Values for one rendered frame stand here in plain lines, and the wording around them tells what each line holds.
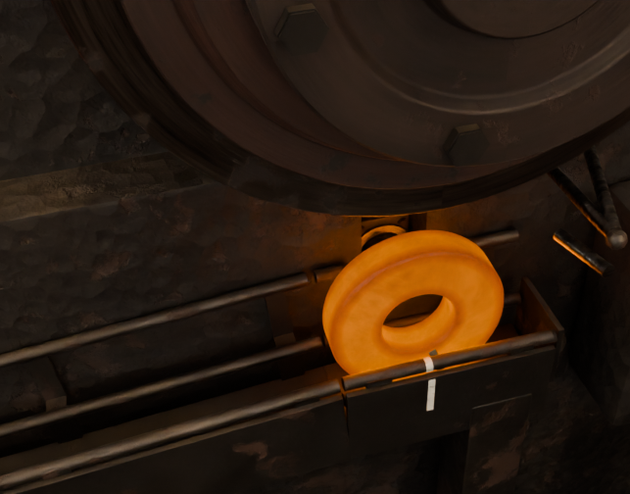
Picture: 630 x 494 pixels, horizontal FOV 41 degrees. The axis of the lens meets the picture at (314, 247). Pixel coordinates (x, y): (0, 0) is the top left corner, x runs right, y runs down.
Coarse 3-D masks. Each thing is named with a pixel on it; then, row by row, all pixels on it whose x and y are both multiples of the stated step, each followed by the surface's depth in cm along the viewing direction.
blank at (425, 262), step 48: (384, 240) 70; (432, 240) 69; (336, 288) 71; (384, 288) 69; (432, 288) 70; (480, 288) 72; (336, 336) 71; (384, 336) 74; (432, 336) 75; (480, 336) 76
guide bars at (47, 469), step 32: (480, 352) 73; (512, 352) 74; (320, 384) 71; (352, 384) 71; (224, 416) 70; (256, 416) 70; (96, 448) 69; (128, 448) 69; (0, 480) 68; (32, 480) 68
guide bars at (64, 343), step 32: (256, 288) 74; (288, 288) 74; (128, 320) 72; (160, 320) 72; (288, 320) 77; (416, 320) 78; (32, 352) 71; (288, 352) 76; (160, 384) 75; (192, 384) 75; (32, 416) 74; (64, 416) 73
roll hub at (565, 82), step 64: (256, 0) 39; (320, 0) 40; (384, 0) 42; (448, 0) 41; (512, 0) 42; (576, 0) 43; (320, 64) 42; (384, 64) 44; (448, 64) 45; (512, 64) 46; (576, 64) 47; (384, 128) 45; (448, 128) 46; (512, 128) 48; (576, 128) 49
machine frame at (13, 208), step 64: (0, 0) 59; (0, 64) 62; (64, 64) 63; (0, 128) 65; (64, 128) 67; (128, 128) 68; (0, 192) 67; (64, 192) 66; (128, 192) 66; (192, 192) 67; (512, 192) 76; (0, 256) 66; (64, 256) 67; (128, 256) 69; (192, 256) 71; (256, 256) 73; (320, 256) 74; (512, 256) 81; (0, 320) 70; (64, 320) 71; (192, 320) 75; (256, 320) 77; (320, 320) 79; (512, 320) 87; (0, 384) 74; (64, 384) 76; (128, 384) 78; (256, 384) 83; (576, 384) 97; (0, 448) 79; (576, 448) 105
